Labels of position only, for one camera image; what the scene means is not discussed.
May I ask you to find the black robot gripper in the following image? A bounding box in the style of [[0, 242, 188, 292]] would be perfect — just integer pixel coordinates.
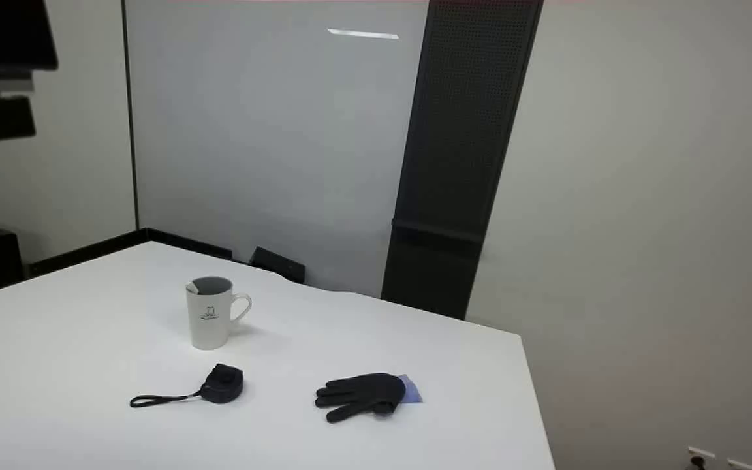
[[0, 0, 60, 144]]

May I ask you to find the white ceramic mug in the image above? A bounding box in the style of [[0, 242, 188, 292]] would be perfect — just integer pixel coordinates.
[[183, 275, 254, 352]]

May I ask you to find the black glove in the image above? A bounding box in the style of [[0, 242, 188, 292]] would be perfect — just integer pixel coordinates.
[[312, 372, 410, 426]]

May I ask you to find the blue cloth piece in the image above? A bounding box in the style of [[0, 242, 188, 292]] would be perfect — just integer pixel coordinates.
[[397, 373, 426, 407]]

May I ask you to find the white wall board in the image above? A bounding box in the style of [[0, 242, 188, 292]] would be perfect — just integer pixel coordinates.
[[120, 0, 431, 300]]

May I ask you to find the black pouch with strap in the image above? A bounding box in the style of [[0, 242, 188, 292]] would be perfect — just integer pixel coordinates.
[[127, 361, 247, 409]]

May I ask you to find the dark vertical wall panel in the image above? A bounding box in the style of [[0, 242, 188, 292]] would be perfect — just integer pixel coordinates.
[[378, 0, 546, 321]]

